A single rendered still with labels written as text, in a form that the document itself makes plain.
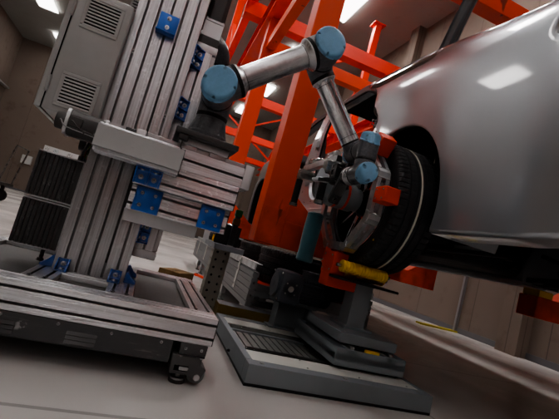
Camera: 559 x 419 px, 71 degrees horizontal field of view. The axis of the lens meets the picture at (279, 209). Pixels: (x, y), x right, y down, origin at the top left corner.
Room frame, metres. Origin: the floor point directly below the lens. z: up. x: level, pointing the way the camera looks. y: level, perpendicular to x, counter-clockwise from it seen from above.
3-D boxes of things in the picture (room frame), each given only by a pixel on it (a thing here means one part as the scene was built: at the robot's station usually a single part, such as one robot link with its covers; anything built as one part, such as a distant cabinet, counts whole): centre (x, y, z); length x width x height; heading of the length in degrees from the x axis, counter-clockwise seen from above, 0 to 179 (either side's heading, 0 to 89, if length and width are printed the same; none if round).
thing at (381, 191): (1.68, -0.43, 0.85); 0.09 x 0.08 x 0.07; 16
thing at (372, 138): (1.43, -0.25, 0.95); 0.11 x 0.08 x 0.11; 10
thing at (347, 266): (1.89, -0.47, 0.51); 0.29 x 0.06 x 0.06; 106
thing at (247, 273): (3.61, 0.36, 0.28); 2.47 x 0.09 x 0.22; 16
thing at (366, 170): (1.41, -0.26, 0.86); 0.11 x 0.08 x 0.09; 17
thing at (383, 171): (1.98, -0.34, 0.85); 0.54 x 0.07 x 0.54; 16
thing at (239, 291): (3.72, -0.01, 0.13); 2.47 x 0.85 x 0.27; 16
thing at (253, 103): (4.24, 0.61, 1.75); 0.19 x 0.19 x 2.45; 16
